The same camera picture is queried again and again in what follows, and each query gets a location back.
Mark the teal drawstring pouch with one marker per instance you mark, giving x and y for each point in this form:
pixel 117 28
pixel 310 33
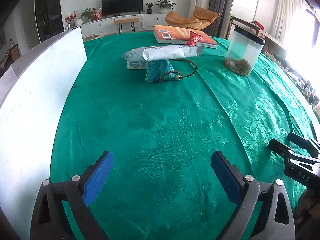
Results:
pixel 159 71

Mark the yellow tissue pack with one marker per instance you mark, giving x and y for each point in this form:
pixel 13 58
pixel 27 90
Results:
pixel 135 62

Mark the orange rocking chair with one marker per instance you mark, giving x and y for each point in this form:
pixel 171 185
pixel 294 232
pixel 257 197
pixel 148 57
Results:
pixel 199 20

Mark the green potted plant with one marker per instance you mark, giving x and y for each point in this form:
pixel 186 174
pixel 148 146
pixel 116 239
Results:
pixel 165 6

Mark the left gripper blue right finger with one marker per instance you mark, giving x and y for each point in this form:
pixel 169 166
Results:
pixel 242 192

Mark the small wooden bench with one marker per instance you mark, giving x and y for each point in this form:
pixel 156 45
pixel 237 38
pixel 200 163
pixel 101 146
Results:
pixel 130 21

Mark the black display cabinet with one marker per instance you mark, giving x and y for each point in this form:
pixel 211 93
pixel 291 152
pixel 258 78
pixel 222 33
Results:
pixel 48 18

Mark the grey white plastic package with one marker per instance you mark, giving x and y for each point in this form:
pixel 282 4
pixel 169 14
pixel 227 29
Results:
pixel 158 53

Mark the clear jar black lid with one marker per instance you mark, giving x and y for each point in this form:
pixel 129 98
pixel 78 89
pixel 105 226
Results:
pixel 243 51

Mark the green tablecloth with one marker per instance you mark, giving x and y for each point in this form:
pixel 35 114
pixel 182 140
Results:
pixel 162 136

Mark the white tv cabinet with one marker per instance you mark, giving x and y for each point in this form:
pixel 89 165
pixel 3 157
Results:
pixel 106 26

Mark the red flower vase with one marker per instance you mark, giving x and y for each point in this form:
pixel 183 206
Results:
pixel 70 19

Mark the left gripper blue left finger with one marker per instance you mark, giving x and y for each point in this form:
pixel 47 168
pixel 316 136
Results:
pixel 81 190

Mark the dark wooden side table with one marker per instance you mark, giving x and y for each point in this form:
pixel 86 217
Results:
pixel 272 45

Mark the white cardboard storage box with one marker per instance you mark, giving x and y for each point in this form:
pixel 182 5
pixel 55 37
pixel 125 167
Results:
pixel 30 113

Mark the orange book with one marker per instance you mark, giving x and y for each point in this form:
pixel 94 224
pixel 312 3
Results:
pixel 176 35

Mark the black television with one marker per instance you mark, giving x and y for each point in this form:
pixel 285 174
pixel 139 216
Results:
pixel 116 7

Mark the grey curtain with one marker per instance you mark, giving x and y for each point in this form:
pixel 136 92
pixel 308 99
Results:
pixel 223 7

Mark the red snack packet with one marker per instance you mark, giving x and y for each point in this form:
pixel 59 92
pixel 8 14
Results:
pixel 193 38

